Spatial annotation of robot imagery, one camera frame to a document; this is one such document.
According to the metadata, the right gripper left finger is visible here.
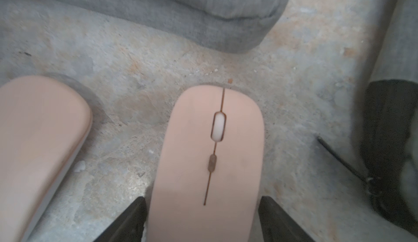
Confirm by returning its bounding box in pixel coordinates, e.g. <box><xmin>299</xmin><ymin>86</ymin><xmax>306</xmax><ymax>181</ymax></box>
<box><xmin>94</xmin><ymin>196</ymin><xmax>148</xmax><ymax>242</ymax></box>

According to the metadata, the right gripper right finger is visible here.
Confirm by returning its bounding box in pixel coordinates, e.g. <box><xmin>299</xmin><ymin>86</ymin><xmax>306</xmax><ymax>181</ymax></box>
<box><xmin>258</xmin><ymin>196</ymin><xmax>314</xmax><ymax>242</ymax></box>

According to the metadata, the pink computer mouse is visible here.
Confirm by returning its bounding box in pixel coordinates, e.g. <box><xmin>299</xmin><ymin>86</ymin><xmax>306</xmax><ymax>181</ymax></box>
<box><xmin>1</xmin><ymin>76</ymin><xmax>93</xmax><ymax>242</ymax></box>
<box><xmin>147</xmin><ymin>85</ymin><xmax>265</xmax><ymax>242</ymax></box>

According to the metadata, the grey laptop bag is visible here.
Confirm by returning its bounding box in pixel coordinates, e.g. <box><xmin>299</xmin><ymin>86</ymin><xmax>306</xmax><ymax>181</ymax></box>
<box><xmin>57</xmin><ymin>0</ymin><xmax>289</xmax><ymax>53</ymax></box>
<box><xmin>345</xmin><ymin>0</ymin><xmax>418</xmax><ymax>235</ymax></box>

